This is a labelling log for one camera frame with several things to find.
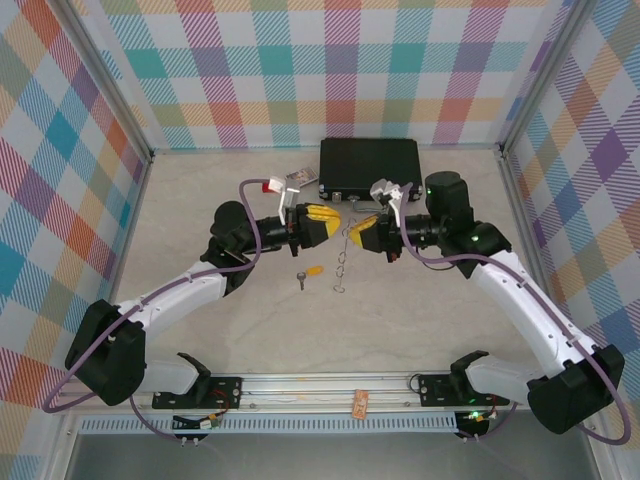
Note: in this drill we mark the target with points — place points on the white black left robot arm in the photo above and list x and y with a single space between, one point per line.
170 300

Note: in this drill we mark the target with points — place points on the orange paper tag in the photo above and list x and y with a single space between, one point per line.
360 405

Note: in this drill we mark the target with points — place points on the playing card deck box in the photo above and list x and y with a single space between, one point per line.
302 176

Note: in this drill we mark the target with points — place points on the aluminium frame side rail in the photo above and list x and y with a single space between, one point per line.
129 240
525 225

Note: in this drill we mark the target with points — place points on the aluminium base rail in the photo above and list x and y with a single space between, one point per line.
310 385

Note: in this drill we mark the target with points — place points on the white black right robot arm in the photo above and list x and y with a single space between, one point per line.
525 310

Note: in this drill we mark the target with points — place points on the steel key holder plate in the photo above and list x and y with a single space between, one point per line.
343 250

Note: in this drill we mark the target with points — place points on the aluminium frame post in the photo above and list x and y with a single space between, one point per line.
542 75
112 82

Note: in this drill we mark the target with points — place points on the yellow capped key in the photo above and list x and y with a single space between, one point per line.
315 271

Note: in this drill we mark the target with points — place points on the red toy brick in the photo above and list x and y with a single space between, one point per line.
267 187

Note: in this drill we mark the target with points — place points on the black hard case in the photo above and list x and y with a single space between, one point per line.
370 165

